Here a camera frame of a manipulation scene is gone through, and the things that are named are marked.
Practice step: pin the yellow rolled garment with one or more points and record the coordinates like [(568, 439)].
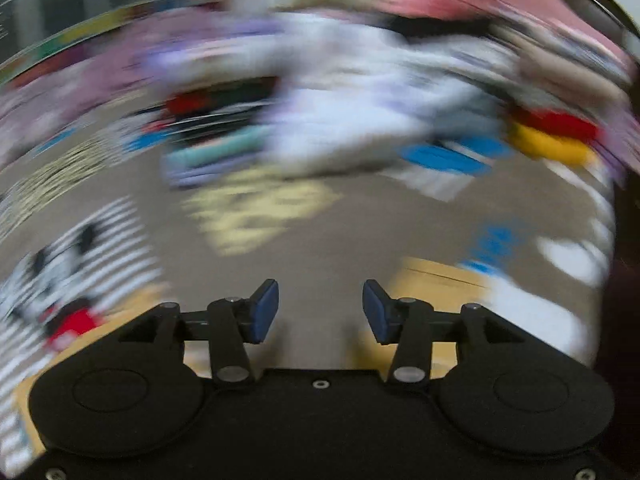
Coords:
[(545, 147)]

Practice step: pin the red rolled garment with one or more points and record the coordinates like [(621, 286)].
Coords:
[(555, 122)]

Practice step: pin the red folded garment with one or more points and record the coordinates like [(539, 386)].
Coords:
[(195, 102)]

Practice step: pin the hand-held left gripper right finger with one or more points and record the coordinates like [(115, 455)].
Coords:
[(377, 317)]

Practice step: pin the grey clothes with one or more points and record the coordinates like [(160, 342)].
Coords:
[(465, 120)]

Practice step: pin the purple floral duvet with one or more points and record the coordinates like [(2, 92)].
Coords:
[(60, 90)]

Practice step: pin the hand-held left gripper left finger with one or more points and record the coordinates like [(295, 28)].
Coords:
[(262, 310)]

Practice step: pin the teal folded garment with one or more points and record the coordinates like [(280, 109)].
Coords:
[(215, 152)]

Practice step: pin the white floral garment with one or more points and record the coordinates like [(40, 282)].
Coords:
[(340, 125)]

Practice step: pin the purple folded flower garment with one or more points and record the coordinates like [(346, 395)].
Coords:
[(200, 55)]

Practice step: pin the yellow printed garment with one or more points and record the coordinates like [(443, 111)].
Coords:
[(430, 272)]

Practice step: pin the brown cartoon printed blanket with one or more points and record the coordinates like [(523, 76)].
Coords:
[(325, 240)]

